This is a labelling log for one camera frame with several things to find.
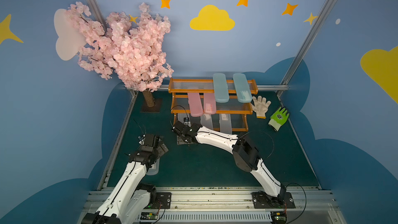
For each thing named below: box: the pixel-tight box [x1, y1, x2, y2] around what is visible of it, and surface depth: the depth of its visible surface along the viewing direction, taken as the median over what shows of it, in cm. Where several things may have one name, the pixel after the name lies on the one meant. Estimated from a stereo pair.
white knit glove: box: [250, 95, 272, 120], surface depth 117 cm
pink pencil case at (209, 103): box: [203, 92, 217, 115], surface depth 92 cm
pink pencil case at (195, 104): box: [187, 92, 204, 118], surface depth 93 cm
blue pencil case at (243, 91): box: [232, 73, 253, 104], surface depth 82 cm
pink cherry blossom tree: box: [65, 1, 175, 108], surface depth 70 cm
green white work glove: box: [268, 106, 290, 132], surface depth 107 cm
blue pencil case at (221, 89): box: [212, 73, 230, 103], surface depth 82 cm
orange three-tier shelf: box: [168, 78, 259, 133], surface depth 96 cm
